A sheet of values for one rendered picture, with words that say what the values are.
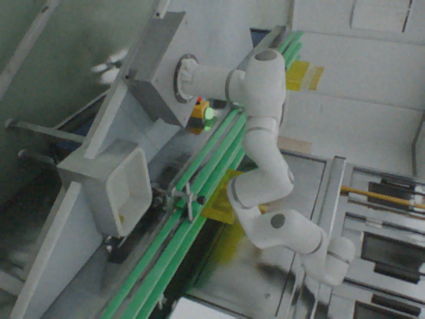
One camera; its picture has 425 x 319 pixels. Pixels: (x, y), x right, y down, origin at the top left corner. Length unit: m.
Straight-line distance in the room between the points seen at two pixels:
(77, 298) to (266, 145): 0.63
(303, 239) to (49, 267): 0.63
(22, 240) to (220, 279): 0.80
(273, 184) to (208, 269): 0.54
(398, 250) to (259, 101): 0.88
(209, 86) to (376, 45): 6.08
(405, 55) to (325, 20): 1.50
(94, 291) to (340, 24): 6.40
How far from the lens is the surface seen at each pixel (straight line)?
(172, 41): 1.04
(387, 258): 1.45
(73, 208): 0.98
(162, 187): 1.12
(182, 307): 1.17
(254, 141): 0.82
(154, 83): 0.98
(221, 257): 1.28
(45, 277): 1.00
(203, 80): 1.05
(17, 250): 1.54
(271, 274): 1.24
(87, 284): 1.06
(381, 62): 7.11
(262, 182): 0.80
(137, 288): 1.04
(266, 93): 0.84
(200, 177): 1.17
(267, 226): 0.85
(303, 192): 1.59
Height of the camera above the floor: 1.35
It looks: 20 degrees down
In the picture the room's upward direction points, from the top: 103 degrees clockwise
